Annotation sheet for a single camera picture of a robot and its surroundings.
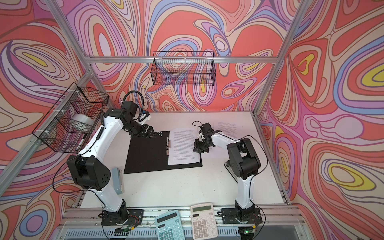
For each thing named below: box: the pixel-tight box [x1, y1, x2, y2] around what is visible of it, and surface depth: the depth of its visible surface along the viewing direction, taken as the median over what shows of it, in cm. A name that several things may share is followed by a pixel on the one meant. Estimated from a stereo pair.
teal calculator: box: [155, 210, 186, 240], surface depth 70 cm
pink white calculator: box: [190, 203, 218, 240], surface depth 72 cm
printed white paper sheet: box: [168, 127, 201, 165], surface depth 101 cm
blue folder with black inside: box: [124, 131, 203, 174], surface depth 98 cm
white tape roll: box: [71, 113, 95, 126], surface depth 75 cm
